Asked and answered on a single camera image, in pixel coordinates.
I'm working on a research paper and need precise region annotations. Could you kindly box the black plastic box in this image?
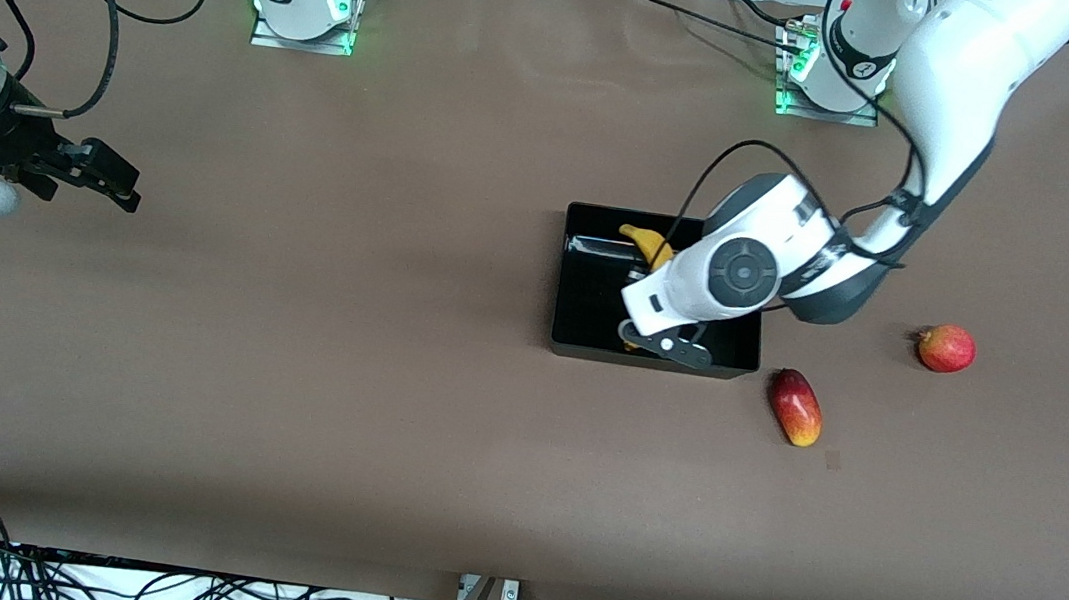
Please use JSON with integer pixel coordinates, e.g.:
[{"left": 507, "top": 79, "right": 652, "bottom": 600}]
[{"left": 548, "top": 200, "right": 777, "bottom": 384}]

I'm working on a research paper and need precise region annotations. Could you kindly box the yellow banana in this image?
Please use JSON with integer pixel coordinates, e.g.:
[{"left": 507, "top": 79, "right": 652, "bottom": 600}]
[{"left": 604, "top": 222, "right": 678, "bottom": 357}]

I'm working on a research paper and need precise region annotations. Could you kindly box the large red apple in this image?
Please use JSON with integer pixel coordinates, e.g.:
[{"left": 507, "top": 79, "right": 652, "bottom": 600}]
[{"left": 913, "top": 321, "right": 980, "bottom": 378}]

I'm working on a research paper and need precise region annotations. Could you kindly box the red yellow mango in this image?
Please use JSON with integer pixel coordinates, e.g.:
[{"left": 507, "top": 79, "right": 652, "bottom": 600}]
[{"left": 762, "top": 366, "right": 829, "bottom": 450}]

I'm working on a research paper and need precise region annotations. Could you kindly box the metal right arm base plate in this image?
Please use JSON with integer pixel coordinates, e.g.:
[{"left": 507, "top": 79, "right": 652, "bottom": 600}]
[{"left": 248, "top": 0, "right": 361, "bottom": 58}]

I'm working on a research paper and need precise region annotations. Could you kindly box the grey metal bracket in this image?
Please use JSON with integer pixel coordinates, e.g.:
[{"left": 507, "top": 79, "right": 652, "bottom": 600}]
[{"left": 456, "top": 572, "right": 523, "bottom": 600}]

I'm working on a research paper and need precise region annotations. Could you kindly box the black base cable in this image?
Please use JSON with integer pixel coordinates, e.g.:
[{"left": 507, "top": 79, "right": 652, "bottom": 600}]
[
  {"left": 637, "top": 0, "right": 812, "bottom": 58},
  {"left": 722, "top": 0, "right": 806, "bottom": 30}
]

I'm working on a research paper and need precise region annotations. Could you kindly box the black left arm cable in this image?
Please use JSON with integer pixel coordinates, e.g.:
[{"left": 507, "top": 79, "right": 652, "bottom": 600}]
[{"left": 665, "top": 51, "right": 945, "bottom": 285}]

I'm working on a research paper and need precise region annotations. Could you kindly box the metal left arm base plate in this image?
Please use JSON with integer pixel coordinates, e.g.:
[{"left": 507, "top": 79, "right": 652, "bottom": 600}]
[{"left": 772, "top": 18, "right": 890, "bottom": 129}]

